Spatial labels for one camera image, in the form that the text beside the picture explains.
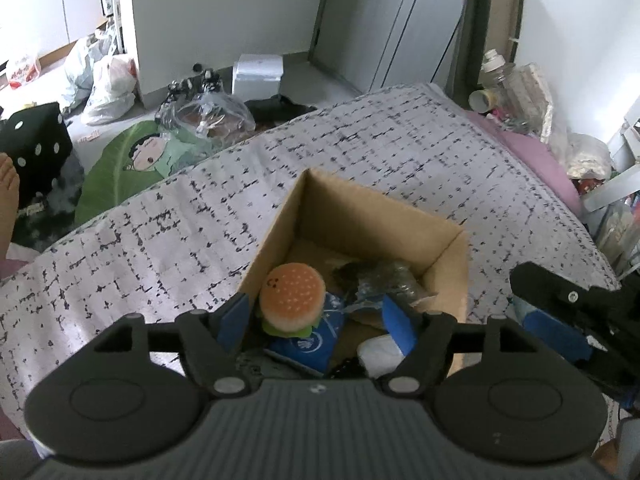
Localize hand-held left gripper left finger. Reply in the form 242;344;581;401
90;292;253;401

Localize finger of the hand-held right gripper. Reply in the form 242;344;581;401
514;299;594;362
509;261;622;312

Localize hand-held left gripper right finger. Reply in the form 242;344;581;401
381;295;541;400

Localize white tissue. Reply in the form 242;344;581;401
357;335;406;378

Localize dark plastic bag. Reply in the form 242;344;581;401
332;259;423;306

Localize burger plush toy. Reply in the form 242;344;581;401
257;264;328;338

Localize blue tissue packet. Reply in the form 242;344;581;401
265;292;346;376

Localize brown cardboard box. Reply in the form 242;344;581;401
239;169;471;381

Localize crumpled white plastic bags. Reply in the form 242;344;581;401
500;62;616;181

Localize green leaf cartoon cushion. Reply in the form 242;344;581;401
74;119;216;223

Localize paper cup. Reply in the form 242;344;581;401
469;89;501;113

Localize clear plastic bag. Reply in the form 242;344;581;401
155;91;257;148

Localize black cloth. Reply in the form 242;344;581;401
245;95;318;122

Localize clear plastic bottle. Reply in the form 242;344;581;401
479;49;516;93

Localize white box appliance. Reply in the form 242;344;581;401
232;54;285;97

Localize person's foot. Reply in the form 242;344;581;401
0;154;21;256

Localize white red plastic bag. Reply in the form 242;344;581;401
80;55;138;126

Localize black white-dotted cushion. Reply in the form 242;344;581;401
0;102;73;198

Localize brown flat board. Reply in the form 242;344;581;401
482;0;525;61

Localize pale blue plastic bag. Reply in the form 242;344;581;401
59;35;118;111

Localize red white snack bag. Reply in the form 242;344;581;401
6;55;42;88

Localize white kitchen cabinet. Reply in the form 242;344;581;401
0;0;121;61

